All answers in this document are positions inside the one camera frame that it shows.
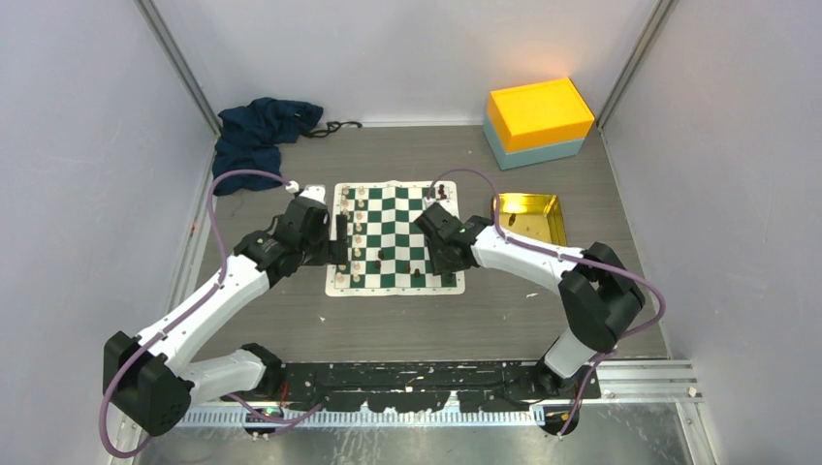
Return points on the gold metal tin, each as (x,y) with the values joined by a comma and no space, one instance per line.
(538,216)

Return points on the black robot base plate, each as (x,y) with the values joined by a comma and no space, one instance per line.
(432,393)

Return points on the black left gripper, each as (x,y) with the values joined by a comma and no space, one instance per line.
(332,251)

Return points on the dark blue cloth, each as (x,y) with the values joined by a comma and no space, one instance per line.
(250,140)

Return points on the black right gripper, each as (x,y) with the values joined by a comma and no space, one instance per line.
(441,267)

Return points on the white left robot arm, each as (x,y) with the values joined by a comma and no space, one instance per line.
(152,378)

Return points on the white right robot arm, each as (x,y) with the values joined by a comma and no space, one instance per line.
(599,302)

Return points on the yellow and blue box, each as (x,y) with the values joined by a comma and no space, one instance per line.
(535,123)

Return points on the green white chess mat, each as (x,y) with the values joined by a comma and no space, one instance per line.
(391,207)

